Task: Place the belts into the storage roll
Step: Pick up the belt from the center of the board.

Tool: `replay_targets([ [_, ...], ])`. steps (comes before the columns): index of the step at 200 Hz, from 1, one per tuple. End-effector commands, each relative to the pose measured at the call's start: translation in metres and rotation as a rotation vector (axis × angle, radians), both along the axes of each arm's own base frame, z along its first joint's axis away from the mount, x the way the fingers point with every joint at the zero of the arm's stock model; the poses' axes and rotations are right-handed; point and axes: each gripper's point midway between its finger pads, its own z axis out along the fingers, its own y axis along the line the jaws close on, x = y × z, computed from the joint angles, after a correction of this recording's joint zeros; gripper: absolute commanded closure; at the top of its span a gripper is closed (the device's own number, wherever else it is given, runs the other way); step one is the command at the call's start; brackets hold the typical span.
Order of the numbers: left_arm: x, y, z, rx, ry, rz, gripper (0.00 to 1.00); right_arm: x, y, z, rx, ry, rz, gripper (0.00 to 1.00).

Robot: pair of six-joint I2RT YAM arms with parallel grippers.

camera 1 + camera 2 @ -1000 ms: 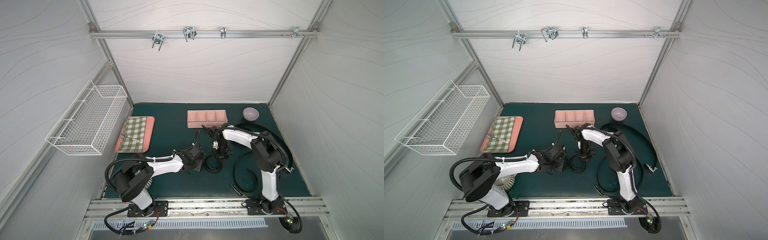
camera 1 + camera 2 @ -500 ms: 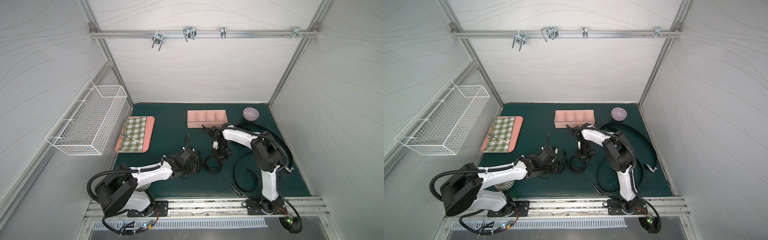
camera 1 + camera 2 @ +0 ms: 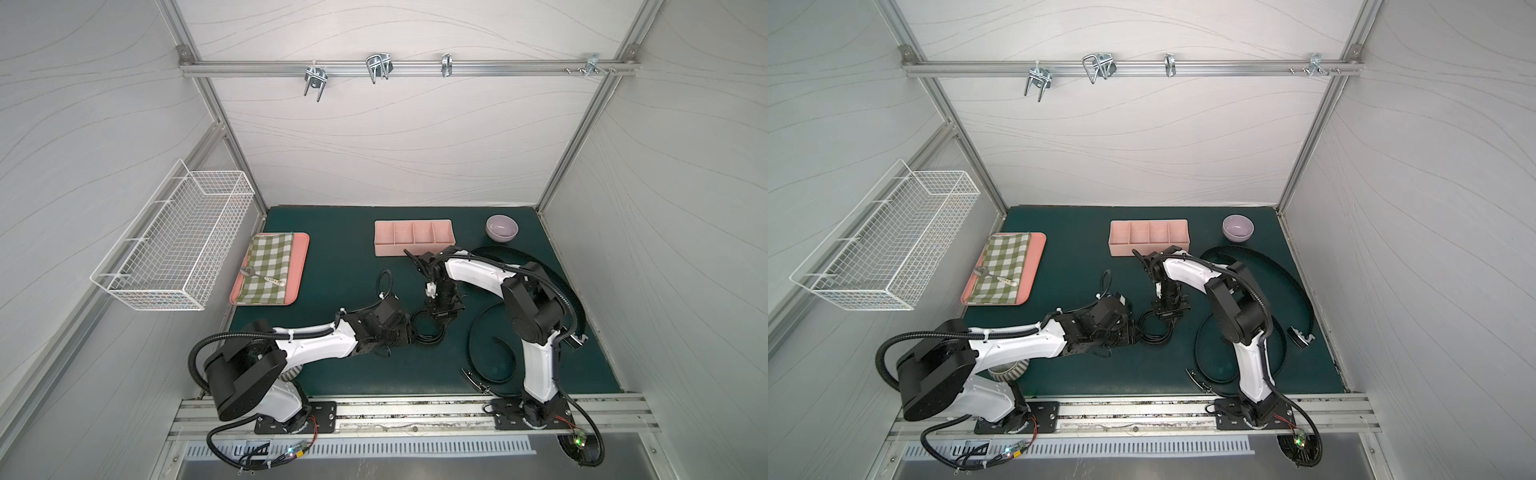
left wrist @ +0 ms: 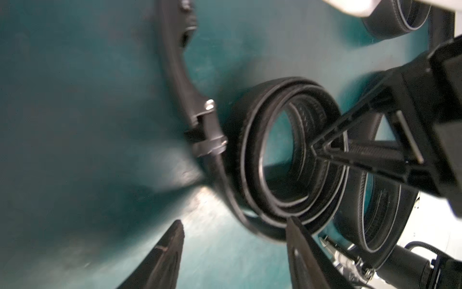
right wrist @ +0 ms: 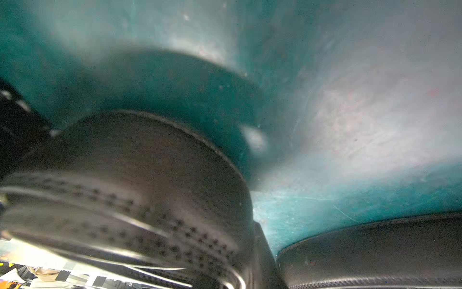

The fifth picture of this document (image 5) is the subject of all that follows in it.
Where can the dark green table mat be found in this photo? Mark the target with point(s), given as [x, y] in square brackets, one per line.
[336, 112]

